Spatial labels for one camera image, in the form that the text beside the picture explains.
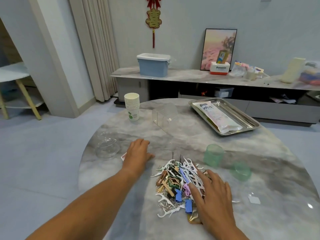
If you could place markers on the person's left hand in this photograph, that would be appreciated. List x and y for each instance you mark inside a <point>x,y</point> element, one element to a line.
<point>137,156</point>

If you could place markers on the person's right hand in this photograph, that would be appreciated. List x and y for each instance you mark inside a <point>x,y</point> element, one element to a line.
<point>216,205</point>

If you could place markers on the colourful matchbox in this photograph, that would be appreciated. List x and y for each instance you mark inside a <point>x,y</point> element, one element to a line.
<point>123,157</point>

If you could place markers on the clear round plastic bowl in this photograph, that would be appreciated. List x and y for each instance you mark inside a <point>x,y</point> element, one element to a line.
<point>108,147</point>

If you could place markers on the pile of floss picks and clips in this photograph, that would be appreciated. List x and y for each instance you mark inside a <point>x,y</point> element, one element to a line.
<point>175,187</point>

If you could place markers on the clear ribbed organizer box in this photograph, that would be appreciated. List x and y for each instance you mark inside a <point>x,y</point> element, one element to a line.
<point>165,117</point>

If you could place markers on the group of white paper cups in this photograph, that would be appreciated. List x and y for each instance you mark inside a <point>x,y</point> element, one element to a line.
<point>132,107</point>

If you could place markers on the translucent green plastic cup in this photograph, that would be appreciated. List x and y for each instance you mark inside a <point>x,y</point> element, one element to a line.
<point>214,155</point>

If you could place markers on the clear printed plastic bag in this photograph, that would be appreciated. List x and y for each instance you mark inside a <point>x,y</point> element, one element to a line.
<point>220,117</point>

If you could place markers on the metal tray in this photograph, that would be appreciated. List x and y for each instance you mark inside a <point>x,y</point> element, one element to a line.
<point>247,120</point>

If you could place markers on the person's left forearm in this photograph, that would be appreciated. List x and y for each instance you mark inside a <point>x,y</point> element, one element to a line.
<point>85,212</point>

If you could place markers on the pale green plastic lid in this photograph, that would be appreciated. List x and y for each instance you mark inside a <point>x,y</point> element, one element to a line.
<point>241,171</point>

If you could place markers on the blue storage box white lid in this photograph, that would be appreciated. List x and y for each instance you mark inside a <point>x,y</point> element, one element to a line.
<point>153,66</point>

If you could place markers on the grey cabinet with marble top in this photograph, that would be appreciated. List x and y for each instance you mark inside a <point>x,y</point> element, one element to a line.
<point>190,76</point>

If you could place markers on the white box in cabinet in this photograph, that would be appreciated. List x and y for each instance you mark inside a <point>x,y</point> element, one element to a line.
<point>224,93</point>

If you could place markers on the beige curtain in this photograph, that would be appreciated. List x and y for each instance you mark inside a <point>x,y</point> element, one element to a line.
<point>95,47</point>

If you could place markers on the white and red small box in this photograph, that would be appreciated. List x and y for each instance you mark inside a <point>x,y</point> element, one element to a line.
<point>220,69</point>

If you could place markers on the loose papers in cabinet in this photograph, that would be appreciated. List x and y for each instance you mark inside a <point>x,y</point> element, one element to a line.
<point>283,100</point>

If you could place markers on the small colourful box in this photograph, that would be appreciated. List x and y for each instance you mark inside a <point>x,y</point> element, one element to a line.
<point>222,57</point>

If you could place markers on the clear bag of snacks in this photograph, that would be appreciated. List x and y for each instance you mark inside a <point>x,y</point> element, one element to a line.
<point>238,70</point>

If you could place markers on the framed pink picture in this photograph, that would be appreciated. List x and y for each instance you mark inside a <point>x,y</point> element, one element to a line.
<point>212,45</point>

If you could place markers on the colourful small packet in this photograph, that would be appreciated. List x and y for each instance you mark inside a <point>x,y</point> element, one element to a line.
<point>259,71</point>

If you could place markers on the cream paper roll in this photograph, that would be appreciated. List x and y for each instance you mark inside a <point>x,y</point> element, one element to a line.
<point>292,71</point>

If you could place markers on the clear storage box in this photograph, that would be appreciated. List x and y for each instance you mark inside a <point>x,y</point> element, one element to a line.
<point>311,74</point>

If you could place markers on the red gold wall hanging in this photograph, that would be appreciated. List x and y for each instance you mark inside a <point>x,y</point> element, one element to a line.
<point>154,17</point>

